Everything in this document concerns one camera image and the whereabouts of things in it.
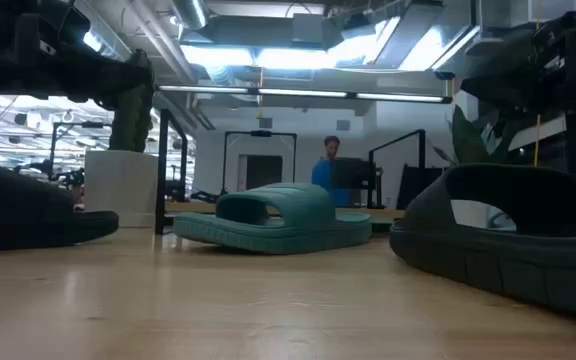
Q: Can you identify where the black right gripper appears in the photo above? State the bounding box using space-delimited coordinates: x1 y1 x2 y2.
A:
459 27 576 114

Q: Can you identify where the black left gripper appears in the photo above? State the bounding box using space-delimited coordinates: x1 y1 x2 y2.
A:
0 49 154 112

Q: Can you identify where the black rubber slide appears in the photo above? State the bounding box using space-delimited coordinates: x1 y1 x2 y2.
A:
388 162 576 319
0 159 120 254

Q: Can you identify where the green cactus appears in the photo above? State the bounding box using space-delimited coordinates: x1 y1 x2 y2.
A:
108 48 156 154

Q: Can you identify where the green leafy plant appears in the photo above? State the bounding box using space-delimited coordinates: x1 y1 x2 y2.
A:
430 103 524 169

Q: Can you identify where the white hexagonal plant pot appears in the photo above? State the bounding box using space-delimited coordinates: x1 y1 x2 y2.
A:
83 149 160 229

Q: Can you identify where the white round plant pot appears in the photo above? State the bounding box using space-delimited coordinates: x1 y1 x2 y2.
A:
449 198 490 230

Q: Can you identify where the black background monitor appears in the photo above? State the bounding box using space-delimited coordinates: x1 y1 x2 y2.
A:
329 156 384 192

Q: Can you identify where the person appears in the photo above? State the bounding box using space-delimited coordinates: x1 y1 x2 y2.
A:
310 134 353 209

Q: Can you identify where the hanging linear ceiling light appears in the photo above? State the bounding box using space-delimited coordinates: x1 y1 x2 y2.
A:
156 83 454 105

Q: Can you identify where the yellow cable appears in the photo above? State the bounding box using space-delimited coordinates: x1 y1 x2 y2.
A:
532 0 543 169

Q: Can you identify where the wooden shelf with black frame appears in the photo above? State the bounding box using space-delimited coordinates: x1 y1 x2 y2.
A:
154 108 427 236

